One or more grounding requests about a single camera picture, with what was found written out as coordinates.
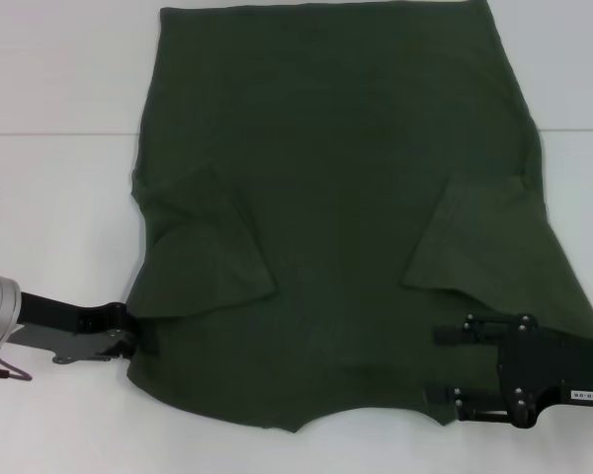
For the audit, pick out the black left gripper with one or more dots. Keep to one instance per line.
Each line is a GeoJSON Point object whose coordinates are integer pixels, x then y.
{"type": "Point", "coordinates": [69, 331]}

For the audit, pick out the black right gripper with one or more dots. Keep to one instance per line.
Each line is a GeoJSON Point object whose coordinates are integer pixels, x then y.
{"type": "Point", "coordinates": [538, 365]}

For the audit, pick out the dark green t-shirt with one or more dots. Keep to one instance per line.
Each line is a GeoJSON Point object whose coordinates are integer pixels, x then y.
{"type": "Point", "coordinates": [326, 173]}

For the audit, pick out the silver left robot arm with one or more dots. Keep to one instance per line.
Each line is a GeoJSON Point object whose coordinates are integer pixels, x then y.
{"type": "Point", "coordinates": [0, 306]}

